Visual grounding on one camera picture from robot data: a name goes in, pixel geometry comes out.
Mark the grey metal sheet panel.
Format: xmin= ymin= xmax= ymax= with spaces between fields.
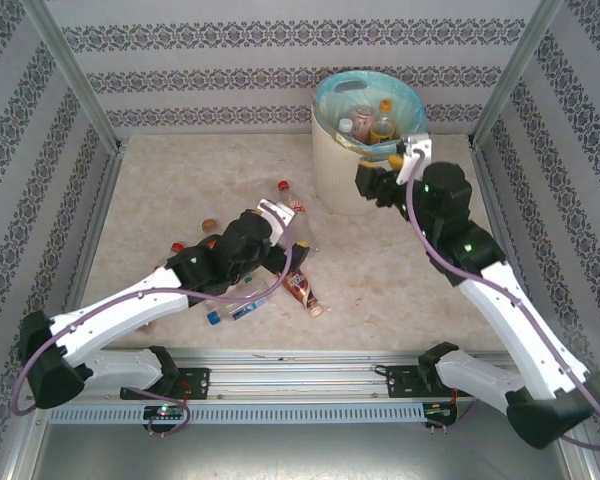
xmin=29 ymin=423 xmax=581 ymax=480

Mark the red-cap bottle red white label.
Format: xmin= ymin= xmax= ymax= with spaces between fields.
xmin=276 ymin=180 xmax=322 ymax=254

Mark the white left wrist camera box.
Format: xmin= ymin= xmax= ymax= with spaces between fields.
xmin=256 ymin=198 xmax=298 ymax=246

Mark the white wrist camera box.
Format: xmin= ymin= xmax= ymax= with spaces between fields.
xmin=395 ymin=134 xmax=433 ymax=184
xmin=256 ymin=198 xmax=298 ymax=246

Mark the pink drink bottle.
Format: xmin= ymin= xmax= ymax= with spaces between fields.
xmin=352 ymin=105 xmax=377 ymax=145

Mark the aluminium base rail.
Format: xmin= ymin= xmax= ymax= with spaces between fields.
xmin=27 ymin=347 xmax=531 ymax=401

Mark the aluminium frame post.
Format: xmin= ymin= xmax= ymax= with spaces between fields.
xmin=20 ymin=0 xmax=126 ymax=151
xmin=471 ymin=0 xmax=564 ymax=147

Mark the red-cap cola bottle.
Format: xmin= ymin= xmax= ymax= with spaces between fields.
xmin=154 ymin=241 xmax=186 ymax=274

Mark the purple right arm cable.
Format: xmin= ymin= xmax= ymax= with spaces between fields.
xmin=407 ymin=146 xmax=600 ymax=451

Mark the blue-cap bottle blue label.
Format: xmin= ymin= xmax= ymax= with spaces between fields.
xmin=205 ymin=280 xmax=276 ymax=327

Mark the white ribbed waste bin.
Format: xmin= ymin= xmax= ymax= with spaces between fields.
xmin=310 ymin=97 xmax=416 ymax=217

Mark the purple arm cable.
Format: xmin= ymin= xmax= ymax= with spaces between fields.
xmin=9 ymin=199 xmax=295 ymax=439
xmin=407 ymin=146 xmax=600 ymax=451

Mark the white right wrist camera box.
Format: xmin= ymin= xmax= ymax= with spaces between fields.
xmin=395 ymin=134 xmax=433 ymax=184

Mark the grey slotted cable duct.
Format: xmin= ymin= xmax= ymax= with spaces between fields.
xmin=47 ymin=403 xmax=427 ymax=426

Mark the orange label bottle brown cap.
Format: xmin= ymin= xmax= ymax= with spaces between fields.
xmin=201 ymin=218 xmax=220 ymax=251

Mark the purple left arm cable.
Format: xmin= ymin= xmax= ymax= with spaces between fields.
xmin=9 ymin=199 xmax=295 ymax=439

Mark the aluminium side rail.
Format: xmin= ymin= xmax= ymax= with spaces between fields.
xmin=47 ymin=139 xmax=129 ymax=366
xmin=468 ymin=135 xmax=589 ymax=361

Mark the brown chocolate drink bottle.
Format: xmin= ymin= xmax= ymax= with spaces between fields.
xmin=281 ymin=268 xmax=325 ymax=319

